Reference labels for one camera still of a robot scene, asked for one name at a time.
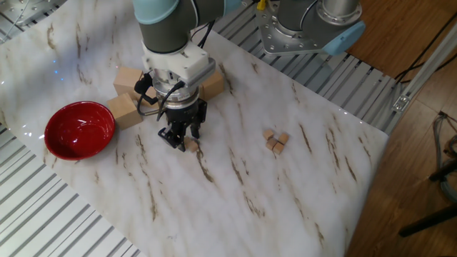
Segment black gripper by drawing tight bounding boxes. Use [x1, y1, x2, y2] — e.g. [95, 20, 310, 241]
[158, 99, 208, 153]

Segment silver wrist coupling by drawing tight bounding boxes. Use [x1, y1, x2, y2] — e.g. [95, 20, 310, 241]
[152, 69, 201, 110]

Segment glossy marble pattern mat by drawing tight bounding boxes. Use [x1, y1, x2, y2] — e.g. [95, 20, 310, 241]
[0, 0, 390, 257]

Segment red glossy bowl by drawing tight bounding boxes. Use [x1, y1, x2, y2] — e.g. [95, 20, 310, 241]
[44, 101, 116, 161]

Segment black stand legs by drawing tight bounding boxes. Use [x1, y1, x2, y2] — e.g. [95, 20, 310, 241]
[398, 156, 457, 238]

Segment black gripper cable bundle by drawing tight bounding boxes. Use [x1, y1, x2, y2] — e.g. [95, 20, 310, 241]
[134, 19, 217, 122]

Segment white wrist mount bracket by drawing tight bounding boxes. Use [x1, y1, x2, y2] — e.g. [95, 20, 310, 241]
[141, 41, 217, 89]

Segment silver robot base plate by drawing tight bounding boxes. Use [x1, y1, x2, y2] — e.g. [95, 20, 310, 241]
[255, 0, 333, 56]

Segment silver perforated mount plate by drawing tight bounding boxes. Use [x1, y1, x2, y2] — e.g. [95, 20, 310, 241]
[0, 0, 69, 28]

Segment thin black floor cables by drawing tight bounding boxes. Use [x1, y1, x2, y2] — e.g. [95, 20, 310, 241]
[393, 10, 457, 85]

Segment aluminium frame post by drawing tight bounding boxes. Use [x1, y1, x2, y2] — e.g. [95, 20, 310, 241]
[383, 21, 457, 136]

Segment grey cable bundle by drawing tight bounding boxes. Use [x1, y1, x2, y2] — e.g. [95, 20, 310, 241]
[431, 110, 457, 204]

